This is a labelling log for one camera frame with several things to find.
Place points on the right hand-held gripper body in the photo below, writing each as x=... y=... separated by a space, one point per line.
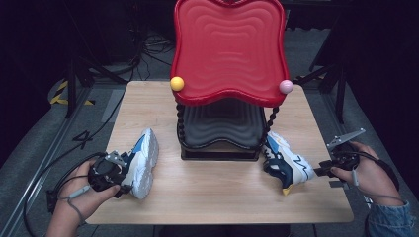
x=346 y=154

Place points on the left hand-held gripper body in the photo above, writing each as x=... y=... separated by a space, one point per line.
x=105 y=171

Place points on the white and blue sneaker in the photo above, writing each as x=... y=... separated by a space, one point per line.
x=145 y=164
x=290 y=164

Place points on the red and black shoe rack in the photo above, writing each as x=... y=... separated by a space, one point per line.
x=230 y=49

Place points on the person's right hand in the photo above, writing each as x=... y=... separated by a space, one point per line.
x=375 y=177

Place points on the person's left hand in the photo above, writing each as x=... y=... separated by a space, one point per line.
x=74 y=194

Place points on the black tape strip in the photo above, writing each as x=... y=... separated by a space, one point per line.
x=337 y=184

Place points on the black tripod stand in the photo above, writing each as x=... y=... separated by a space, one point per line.
x=339 y=85
x=70 y=85

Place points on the metal floor rail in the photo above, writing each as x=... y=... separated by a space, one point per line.
x=329 y=112
x=34 y=181

